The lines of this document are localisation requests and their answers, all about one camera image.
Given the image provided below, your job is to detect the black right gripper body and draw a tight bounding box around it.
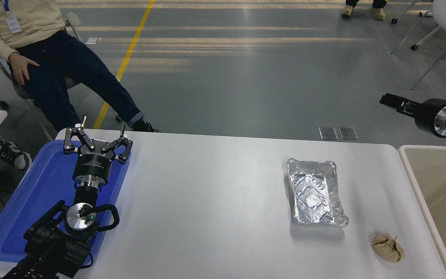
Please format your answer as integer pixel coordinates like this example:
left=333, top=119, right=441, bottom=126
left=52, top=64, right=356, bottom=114
left=414, top=98, right=446, bottom=137

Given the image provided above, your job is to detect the standing person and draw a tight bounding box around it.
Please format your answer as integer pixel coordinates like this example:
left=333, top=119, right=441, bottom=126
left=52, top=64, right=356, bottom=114
left=341, top=0, right=387, bottom=21

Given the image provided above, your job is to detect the white name badge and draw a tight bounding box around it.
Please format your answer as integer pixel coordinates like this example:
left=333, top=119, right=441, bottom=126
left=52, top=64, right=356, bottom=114
left=5, top=15, right=22, bottom=34

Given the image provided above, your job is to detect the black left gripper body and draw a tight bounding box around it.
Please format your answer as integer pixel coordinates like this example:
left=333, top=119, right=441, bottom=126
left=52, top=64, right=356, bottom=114
left=72, top=141, right=117, bottom=179

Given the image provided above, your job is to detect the blue plastic tray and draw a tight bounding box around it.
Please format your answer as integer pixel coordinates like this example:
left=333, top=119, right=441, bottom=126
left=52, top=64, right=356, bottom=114
left=0, top=140, right=130, bottom=268

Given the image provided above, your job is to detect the seated person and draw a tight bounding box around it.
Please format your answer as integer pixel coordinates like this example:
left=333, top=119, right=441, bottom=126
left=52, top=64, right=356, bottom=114
left=0, top=0, right=161, bottom=172

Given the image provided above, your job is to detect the seated person's right hand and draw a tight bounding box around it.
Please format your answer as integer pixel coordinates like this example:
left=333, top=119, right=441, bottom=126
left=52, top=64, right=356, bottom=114
left=8, top=52, right=41, bottom=86

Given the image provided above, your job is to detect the grey office chair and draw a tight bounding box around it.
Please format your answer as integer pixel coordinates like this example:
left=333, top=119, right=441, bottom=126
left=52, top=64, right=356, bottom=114
left=0, top=0, right=123, bottom=142

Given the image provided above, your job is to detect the white chair with metal legs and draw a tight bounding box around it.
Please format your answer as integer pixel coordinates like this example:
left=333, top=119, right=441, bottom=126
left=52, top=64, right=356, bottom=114
left=391, top=0, right=446, bottom=90

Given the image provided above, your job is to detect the silver foil tray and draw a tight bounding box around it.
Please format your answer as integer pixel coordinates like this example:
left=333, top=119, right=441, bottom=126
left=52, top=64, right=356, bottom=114
left=286, top=157, right=349, bottom=227

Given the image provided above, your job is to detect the crumpled tan paper ball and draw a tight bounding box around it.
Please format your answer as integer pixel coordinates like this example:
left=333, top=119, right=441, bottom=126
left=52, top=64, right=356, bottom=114
left=371, top=232, right=405, bottom=263

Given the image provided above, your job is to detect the large pale bin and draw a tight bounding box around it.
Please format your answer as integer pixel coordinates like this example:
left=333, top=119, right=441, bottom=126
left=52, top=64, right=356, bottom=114
left=397, top=145, right=446, bottom=279

